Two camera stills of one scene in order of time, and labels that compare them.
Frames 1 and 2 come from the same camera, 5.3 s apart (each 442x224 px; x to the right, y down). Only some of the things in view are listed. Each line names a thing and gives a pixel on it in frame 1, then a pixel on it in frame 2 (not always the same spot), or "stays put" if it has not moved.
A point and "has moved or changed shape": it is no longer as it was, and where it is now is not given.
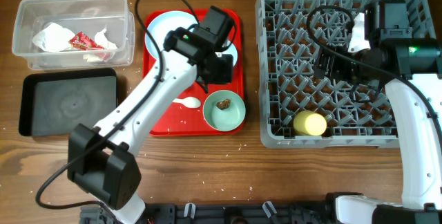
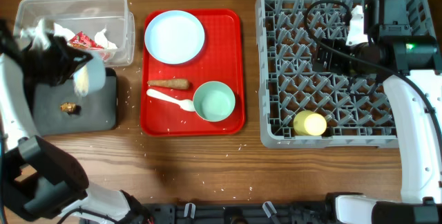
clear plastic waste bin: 81,32 stays put
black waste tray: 52,104 stays put
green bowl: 226,119 has moved or changed shape
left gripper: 225,75 to 72,62
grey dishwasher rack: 293,17 stays put
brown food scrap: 224,104 to 68,107
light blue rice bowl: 231,50 to 96,71
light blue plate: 164,23 stays put
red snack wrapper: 81,41 stays put
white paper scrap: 101,39 stays put
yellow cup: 309,123 stays put
